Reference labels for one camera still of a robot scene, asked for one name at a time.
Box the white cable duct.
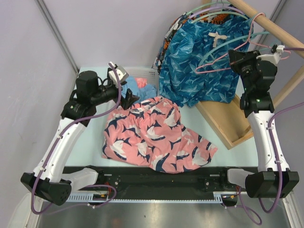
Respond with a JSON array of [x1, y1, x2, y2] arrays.
[[68, 191, 225, 204]]

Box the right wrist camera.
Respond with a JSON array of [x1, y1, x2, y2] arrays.
[[256, 45, 291, 66]]

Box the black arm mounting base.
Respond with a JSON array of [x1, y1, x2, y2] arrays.
[[63, 166, 259, 207]]

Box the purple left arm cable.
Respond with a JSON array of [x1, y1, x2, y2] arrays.
[[30, 62, 123, 216]]

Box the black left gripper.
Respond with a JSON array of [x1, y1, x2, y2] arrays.
[[91, 80, 139, 110]]

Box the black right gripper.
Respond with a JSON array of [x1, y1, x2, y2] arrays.
[[228, 49, 262, 92]]

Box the white drawstring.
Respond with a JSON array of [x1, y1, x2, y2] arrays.
[[208, 32, 228, 48]]

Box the blue shark print shorts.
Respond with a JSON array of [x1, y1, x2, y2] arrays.
[[159, 17, 251, 107]]

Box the purple hanger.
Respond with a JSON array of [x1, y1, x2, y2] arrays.
[[186, 6, 248, 21]]

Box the teal hanger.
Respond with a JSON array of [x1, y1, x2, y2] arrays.
[[197, 13, 271, 68]]

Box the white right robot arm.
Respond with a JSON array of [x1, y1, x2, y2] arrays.
[[219, 50, 299, 199]]

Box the aluminium corner post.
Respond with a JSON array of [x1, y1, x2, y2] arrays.
[[35, 0, 79, 74]]

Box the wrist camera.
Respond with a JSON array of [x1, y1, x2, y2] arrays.
[[108, 62, 129, 87], [256, 45, 291, 66]]

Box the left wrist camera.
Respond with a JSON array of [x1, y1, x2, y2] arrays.
[[108, 62, 129, 87]]

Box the light blue garment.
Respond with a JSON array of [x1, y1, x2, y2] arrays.
[[122, 76, 157, 104]]

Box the pink shark print shorts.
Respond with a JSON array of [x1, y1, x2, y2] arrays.
[[102, 96, 218, 174]]

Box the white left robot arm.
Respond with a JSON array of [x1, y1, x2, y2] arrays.
[[21, 66, 139, 206]]

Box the mint green hanger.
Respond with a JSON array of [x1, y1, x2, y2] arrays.
[[186, 1, 244, 19]]

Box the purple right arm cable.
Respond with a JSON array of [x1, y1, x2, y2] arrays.
[[238, 47, 304, 225]]

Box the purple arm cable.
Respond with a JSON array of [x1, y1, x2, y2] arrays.
[[238, 47, 304, 225], [30, 62, 123, 216]]

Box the pink wire hanger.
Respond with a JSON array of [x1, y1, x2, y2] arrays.
[[195, 13, 276, 75]]

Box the wooden rack base frame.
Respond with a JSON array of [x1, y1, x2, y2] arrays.
[[195, 95, 253, 150]]

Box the wooden hanging rod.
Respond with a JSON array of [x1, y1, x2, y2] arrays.
[[229, 0, 304, 48]]

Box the white plastic laundry basket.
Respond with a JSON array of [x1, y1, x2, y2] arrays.
[[125, 67, 159, 95]]

